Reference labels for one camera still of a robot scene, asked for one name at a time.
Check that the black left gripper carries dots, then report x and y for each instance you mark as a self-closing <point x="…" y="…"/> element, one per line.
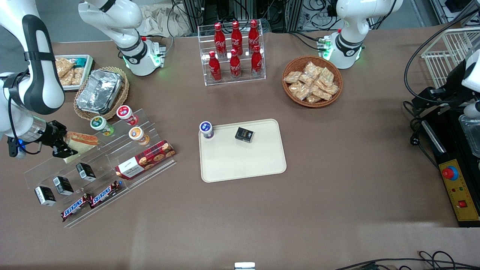
<point x="452" y="86"/>

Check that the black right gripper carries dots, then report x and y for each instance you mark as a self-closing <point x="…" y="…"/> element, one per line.
<point x="51" y="135"/>

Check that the triangular sandwich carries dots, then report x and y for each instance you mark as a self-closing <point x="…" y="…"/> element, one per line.
<point x="84" y="140"/>

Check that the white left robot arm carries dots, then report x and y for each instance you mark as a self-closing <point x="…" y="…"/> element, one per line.
<point x="350" y="22"/>

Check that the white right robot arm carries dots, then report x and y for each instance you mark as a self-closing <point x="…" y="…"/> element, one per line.
<point x="37" y="75"/>

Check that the beige plastic serving tray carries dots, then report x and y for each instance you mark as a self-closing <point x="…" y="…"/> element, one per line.
<point x="243" y="161"/>

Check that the small black carton box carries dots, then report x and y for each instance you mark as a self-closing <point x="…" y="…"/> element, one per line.
<point x="63" y="185"/>
<point x="45" y="195"/>
<point x="86" y="171"/>
<point x="244" y="135"/>

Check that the green lid yogurt cup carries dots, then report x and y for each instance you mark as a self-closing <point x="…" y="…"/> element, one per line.
<point x="100" y="124"/>

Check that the silver metal bar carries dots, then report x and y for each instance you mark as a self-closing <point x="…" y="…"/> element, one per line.
<point x="434" y="137"/>

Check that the clear acrylic stepped stand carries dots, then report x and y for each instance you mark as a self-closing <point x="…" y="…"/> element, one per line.
<point x="108" y="150"/>

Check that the white rectangular dish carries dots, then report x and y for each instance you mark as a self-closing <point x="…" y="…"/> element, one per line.
<point x="77" y="88"/>

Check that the stainless steel food container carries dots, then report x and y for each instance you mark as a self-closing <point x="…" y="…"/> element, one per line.
<point x="471" y="135"/>

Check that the aluminium foil container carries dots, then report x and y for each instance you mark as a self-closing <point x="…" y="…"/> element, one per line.
<point x="99" y="92"/>

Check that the clear bag of crackers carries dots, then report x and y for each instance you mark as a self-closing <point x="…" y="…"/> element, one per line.
<point x="78" y="76"/>
<point x="64" y="64"/>
<point x="67" y="78"/>

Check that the red lid yogurt cup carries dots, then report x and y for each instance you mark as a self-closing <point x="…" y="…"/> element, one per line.
<point x="126" y="114"/>

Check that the Snickers chocolate bar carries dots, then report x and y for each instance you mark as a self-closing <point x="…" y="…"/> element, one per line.
<point x="76" y="207"/>
<point x="104" y="194"/>

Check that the orange lid yogurt cup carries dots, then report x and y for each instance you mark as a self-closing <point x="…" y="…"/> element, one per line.
<point x="138" y="135"/>

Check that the oval wicker basket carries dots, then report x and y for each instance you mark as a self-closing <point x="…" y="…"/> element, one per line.
<point x="124" y="92"/>

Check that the red emergency stop button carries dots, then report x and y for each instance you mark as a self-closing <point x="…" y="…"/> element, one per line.
<point x="450" y="173"/>

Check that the teal snack packet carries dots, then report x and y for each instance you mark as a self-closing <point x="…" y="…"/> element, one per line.
<point x="80" y="62"/>

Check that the red plaid cookie box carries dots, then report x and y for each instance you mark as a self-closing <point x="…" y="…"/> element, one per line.
<point x="146" y="159"/>

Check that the black machine with yellow panel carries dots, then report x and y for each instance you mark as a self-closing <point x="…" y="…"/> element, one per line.
<point x="459" y="191"/>

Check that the wrapped rice cracker packet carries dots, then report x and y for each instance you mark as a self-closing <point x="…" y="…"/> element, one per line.
<point x="313" y="69"/>
<point x="331" y="89"/>
<point x="306" y="80"/>
<point x="292" y="77"/>
<point x="326" y="77"/>
<point x="313" y="98"/>
<point x="300" y="91"/>
<point x="321" y="93"/>

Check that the round wicker basket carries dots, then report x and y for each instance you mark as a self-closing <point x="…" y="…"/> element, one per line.
<point x="291" y="63"/>

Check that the blue lid yogurt cup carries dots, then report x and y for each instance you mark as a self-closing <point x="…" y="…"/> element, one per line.
<point x="206" y="129"/>

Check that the beige cloth bag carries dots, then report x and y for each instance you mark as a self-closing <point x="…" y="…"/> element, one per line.
<point x="157" y="20"/>

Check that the clear acrylic bottle rack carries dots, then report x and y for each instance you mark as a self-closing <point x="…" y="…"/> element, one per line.
<point x="204" y="80"/>

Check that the red Coca-Cola bottle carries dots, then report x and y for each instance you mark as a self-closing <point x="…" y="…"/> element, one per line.
<point x="236" y="39"/>
<point x="235" y="66"/>
<point x="215" y="69"/>
<point x="257" y="63"/>
<point x="219" y="41"/>
<point x="254" y="37"/>

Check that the aluminium equipment rack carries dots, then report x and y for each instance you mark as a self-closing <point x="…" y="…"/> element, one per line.
<point x="240" y="9"/>

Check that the small white device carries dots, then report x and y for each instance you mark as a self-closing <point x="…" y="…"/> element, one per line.
<point x="244" y="266"/>

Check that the metal frame with equipment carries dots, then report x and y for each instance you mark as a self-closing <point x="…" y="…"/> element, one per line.
<point x="453" y="9"/>

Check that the red rocker switch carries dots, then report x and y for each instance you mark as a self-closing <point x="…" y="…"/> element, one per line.
<point x="462" y="204"/>

